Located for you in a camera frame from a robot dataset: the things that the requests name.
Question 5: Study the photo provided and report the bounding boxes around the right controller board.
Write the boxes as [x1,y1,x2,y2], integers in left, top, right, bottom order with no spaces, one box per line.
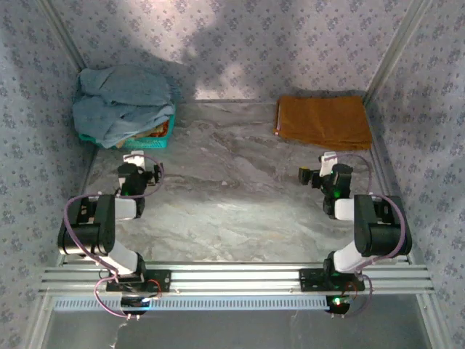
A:
[325,294,352,316]

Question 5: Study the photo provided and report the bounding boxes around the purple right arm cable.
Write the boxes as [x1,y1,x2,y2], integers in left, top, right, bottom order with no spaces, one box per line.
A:
[332,152,407,321]

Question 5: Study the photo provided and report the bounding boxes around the white slotted cable duct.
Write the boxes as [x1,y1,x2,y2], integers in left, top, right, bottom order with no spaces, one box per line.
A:
[52,294,331,313]

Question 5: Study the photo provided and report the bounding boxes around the left controller board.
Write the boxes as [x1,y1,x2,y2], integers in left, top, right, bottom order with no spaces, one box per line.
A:
[118,295,153,316]

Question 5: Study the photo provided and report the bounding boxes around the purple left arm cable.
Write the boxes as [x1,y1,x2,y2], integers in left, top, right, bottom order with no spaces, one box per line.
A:
[63,153,165,321]

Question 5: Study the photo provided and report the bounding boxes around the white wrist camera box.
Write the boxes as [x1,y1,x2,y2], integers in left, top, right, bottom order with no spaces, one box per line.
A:
[122,150,147,170]
[318,152,339,176]

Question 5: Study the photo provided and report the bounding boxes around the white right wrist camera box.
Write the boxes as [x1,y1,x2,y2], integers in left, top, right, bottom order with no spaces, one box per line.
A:
[318,152,339,176]

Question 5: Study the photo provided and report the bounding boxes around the light blue trousers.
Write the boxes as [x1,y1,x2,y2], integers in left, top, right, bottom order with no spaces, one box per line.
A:
[71,93,176,149]

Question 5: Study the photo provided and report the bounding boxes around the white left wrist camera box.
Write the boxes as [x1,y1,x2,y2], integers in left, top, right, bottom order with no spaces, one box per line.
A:
[122,150,147,170]

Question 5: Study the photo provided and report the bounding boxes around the orange patterned garment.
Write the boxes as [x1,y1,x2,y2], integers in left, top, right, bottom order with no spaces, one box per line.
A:
[149,120,171,138]

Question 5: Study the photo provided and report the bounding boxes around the controller board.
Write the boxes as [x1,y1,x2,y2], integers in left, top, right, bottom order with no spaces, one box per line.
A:
[118,295,153,316]
[325,294,352,316]

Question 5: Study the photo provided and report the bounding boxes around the folded brown trousers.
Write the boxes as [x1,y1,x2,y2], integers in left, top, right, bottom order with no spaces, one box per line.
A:
[272,95,373,152]

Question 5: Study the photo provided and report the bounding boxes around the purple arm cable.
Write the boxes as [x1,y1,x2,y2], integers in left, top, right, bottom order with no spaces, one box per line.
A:
[332,152,407,321]
[63,153,165,321]

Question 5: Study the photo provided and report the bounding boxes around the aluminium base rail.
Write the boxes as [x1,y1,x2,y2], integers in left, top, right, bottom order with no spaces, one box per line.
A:
[39,262,436,296]

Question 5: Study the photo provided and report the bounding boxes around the teal plastic basket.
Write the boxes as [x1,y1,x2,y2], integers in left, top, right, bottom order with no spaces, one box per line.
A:
[78,104,177,151]

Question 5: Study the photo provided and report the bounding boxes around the aluminium frame post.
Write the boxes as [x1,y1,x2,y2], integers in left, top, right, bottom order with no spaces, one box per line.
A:
[364,0,434,105]

